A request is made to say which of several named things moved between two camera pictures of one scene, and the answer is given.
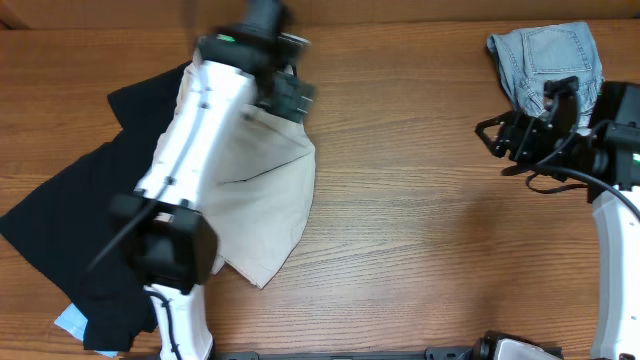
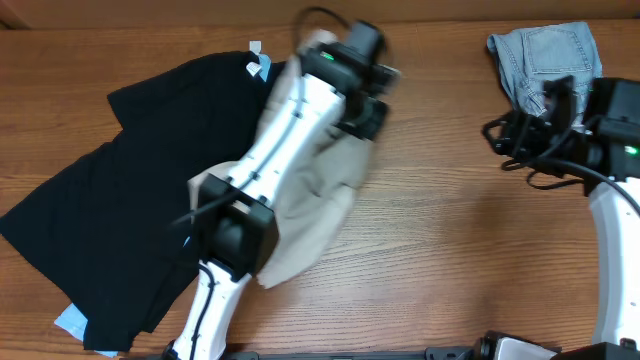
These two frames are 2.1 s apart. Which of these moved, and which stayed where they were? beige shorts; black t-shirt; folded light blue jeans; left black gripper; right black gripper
Moved: left black gripper; beige shorts
Stayed: folded light blue jeans; right black gripper; black t-shirt
